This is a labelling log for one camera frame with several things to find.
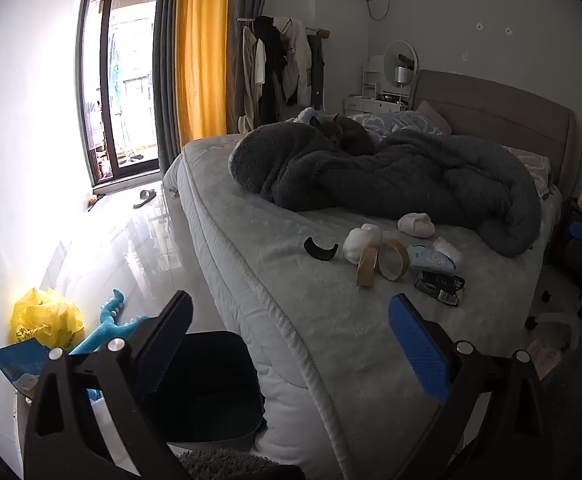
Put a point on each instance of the black hanging coat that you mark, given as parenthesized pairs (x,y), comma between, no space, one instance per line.
(271,60)

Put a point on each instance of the black framed balcony door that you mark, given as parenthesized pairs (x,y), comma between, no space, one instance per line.
(102,70)

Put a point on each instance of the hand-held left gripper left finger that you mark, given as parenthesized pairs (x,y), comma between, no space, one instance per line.
(166,342)

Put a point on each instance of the brown tape roll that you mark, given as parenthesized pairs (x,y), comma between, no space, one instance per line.
(366,267)
(401,252)

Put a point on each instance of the white dresser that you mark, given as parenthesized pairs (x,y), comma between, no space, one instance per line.
(366,105)

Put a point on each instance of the black snack wrapper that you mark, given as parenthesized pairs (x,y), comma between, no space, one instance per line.
(438,287)

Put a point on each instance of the teal dinosaur plush toy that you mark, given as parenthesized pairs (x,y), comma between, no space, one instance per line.
(106,327)

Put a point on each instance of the light blue plush toy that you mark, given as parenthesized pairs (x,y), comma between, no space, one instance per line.
(303,116)

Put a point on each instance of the beige pillow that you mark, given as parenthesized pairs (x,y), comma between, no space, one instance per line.
(433,115)

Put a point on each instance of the blue patterned pillow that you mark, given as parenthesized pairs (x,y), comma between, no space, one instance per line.
(401,121)

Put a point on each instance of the white desktop shelf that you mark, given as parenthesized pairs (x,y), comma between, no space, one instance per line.
(371,77)

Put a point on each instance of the grey slipper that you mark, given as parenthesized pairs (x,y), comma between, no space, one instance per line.
(145,198)

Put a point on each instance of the pale patterned pillow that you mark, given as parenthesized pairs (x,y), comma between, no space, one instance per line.
(533,162)

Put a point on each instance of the dark plastic waste bin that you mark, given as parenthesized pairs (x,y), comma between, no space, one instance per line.
(211,385)

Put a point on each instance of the white chair base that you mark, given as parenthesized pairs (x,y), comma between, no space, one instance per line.
(561,317)

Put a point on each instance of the clear plastic wrapper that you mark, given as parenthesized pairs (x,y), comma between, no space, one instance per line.
(448,249)

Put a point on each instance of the grey shaggy rug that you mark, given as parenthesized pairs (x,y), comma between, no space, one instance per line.
(231,465)

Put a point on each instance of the white hanging jacket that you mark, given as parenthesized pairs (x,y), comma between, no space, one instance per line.
(298,55)

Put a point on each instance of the beige hanging coat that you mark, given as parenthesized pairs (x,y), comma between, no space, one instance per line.
(248,75)

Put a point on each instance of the beige upholstered headboard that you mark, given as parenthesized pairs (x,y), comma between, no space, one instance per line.
(496,110)

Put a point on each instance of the dark grey fleece blanket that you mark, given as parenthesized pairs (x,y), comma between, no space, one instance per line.
(396,180)

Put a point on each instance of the yellow curtain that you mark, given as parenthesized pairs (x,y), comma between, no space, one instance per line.
(201,50)

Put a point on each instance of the grey cat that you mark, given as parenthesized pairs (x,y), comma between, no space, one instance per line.
(356,135)

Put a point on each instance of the grey curtain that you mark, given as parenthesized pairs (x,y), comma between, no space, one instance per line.
(243,0)
(166,70)

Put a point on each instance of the round white mirror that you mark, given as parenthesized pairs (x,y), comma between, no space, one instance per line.
(396,52)

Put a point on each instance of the white table lamp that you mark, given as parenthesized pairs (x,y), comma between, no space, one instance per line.
(402,75)

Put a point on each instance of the blue printed packet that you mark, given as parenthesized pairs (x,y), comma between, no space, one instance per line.
(18,362)

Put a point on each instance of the white balled sock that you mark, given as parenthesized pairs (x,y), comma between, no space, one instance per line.
(361,242)

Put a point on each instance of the dark hanging pants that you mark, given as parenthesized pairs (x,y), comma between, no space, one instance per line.
(316,70)

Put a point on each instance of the dark nightstand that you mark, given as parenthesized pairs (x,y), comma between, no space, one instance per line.
(571,255)

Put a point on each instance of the yellow plastic bag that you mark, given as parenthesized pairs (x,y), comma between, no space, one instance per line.
(46,317)

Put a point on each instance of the bed with grey fleece cover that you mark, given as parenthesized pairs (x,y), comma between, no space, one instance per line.
(281,285)

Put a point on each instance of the black curved plastic piece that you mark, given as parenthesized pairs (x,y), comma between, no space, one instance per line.
(316,252)

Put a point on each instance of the small orange object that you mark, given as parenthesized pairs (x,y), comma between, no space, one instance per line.
(91,201)

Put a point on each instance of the white hanging shirt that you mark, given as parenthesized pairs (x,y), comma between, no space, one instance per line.
(260,62)

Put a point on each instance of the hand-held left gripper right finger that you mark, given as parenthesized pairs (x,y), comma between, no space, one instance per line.
(418,347)

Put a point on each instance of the blue tissue packet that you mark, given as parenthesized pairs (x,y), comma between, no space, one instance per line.
(428,259)

